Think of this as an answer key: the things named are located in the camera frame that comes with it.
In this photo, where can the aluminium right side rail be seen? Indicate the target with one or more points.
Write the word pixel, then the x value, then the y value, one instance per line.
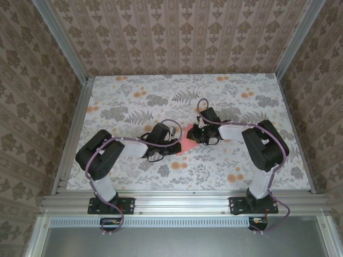
pixel 288 107

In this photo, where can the aluminium rail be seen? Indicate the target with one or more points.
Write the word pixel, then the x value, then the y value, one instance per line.
pixel 288 107
pixel 80 107
pixel 325 233
pixel 40 233

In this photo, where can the aluminium front frame beam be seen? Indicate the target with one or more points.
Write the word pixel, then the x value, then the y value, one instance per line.
pixel 182 203

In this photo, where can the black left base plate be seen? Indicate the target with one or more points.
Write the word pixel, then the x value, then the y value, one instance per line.
pixel 128 206

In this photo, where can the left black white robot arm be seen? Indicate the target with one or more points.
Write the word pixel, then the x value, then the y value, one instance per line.
pixel 101 158

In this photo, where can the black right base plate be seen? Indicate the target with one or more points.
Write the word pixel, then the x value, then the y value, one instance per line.
pixel 235 206

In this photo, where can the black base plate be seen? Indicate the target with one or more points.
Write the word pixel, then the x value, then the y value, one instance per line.
pixel 128 206
pixel 235 206

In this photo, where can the aluminium lower right rail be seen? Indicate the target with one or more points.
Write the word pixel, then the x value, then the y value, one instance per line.
pixel 325 233

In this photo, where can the aluminium left side rail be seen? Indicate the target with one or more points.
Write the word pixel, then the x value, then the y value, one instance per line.
pixel 80 107

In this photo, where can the aluminium corner post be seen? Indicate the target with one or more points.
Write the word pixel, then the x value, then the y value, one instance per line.
pixel 297 40
pixel 63 40

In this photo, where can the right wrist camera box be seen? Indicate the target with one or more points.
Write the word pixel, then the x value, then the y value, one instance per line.
pixel 200 122

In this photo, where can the aluminium right corner post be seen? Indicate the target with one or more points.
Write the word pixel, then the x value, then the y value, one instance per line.
pixel 297 40

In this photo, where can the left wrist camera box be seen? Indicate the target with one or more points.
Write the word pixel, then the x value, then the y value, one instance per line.
pixel 172 131

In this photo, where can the aluminium left corner post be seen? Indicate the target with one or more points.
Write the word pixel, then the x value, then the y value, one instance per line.
pixel 63 40

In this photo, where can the aluminium lower left rail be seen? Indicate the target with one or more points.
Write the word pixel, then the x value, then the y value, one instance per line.
pixel 40 233

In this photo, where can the grey metal sheet panel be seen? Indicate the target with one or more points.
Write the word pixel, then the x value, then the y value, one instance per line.
pixel 182 241

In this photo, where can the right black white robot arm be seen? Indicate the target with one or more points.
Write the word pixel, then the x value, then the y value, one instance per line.
pixel 265 150

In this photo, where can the pink square paper sheet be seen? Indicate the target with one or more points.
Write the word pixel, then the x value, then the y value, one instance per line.
pixel 189 146

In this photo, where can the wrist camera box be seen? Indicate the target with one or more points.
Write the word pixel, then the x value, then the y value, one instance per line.
pixel 172 131
pixel 200 122

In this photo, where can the floral patterned table mat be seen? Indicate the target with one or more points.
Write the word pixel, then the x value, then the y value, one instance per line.
pixel 160 88

